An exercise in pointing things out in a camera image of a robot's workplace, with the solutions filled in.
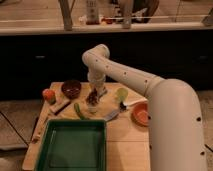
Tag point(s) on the dark red bowl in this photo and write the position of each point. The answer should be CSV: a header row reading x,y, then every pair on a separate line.
x,y
71,88

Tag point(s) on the green cucumber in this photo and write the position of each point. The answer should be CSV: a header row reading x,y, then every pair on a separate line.
x,y
78,111

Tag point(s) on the white spoon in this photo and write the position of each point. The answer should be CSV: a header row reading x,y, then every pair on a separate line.
x,y
126,105

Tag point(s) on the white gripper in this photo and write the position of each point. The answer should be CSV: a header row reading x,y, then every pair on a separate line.
x,y
96,80

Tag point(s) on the wooden block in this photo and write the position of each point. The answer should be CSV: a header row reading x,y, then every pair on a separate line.
x,y
56,108

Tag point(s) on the green plastic cup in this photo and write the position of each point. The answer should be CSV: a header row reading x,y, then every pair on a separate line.
x,y
121,94

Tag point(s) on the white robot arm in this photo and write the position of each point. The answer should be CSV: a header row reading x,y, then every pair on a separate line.
x,y
176,135

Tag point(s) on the orange bowl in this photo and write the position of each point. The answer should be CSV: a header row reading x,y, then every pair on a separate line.
x,y
139,114

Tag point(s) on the white bottle on counter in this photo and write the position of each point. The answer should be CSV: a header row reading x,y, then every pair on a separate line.
x,y
92,12

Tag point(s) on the white paper cup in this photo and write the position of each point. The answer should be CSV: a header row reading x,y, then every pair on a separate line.
x,y
92,108

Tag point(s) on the grey spatula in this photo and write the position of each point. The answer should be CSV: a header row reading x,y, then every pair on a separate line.
x,y
112,115

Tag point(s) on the green plastic tray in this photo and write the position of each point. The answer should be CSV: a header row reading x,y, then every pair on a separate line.
x,y
73,145

